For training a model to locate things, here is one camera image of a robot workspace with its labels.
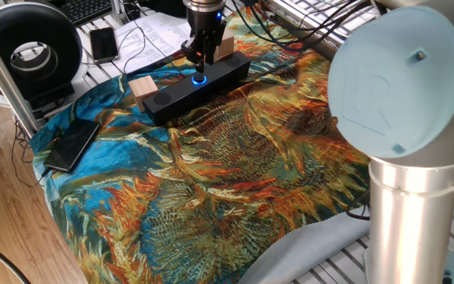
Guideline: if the printed white paper sheet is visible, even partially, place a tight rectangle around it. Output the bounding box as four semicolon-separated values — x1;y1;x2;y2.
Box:
110;12;192;75

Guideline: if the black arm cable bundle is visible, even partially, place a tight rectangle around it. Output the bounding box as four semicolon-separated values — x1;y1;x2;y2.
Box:
230;0;370;52

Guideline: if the black bar speaker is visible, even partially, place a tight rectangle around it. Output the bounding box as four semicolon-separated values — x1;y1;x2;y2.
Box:
142;50;251;126

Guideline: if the thin black phone cable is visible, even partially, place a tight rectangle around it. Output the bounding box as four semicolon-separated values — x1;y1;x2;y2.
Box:
10;118;49;189

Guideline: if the sunflower painting print cloth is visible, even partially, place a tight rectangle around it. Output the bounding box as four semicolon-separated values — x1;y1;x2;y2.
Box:
29;3;372;284

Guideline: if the silver metal pole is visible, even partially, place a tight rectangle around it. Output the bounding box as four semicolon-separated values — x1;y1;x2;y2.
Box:
0;15;41;137

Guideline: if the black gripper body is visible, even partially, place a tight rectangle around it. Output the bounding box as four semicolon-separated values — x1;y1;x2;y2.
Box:
185;9;225;43

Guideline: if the black computer keyboard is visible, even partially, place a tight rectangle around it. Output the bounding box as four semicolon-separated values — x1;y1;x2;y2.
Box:
59;0;114;25

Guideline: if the light wooden block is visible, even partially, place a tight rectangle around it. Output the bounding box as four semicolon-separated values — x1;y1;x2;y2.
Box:
214;29;236;61
128;75;159;113

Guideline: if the large black smartphone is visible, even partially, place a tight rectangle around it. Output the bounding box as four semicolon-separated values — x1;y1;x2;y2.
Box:
43;118;102;173

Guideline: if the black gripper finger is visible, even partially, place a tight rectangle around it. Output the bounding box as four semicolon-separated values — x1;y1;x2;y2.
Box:
202;23;228;74
180;37;205;74

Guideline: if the light grey cloth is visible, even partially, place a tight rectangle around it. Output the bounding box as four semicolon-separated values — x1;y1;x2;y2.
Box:
237;215;371;284

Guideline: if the small black smartphone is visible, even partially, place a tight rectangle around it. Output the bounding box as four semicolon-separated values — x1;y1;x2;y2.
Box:
89;27;120;64

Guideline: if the thin black speaker cable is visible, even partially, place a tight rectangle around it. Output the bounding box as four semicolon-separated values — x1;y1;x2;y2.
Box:
118;0;187;78

